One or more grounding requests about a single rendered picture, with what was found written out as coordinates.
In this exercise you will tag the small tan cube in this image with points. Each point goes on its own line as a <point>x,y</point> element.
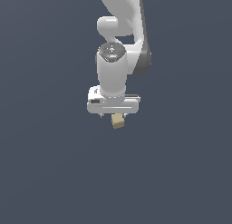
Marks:
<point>117,121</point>

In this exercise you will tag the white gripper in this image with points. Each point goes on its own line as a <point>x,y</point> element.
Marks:
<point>111,105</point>

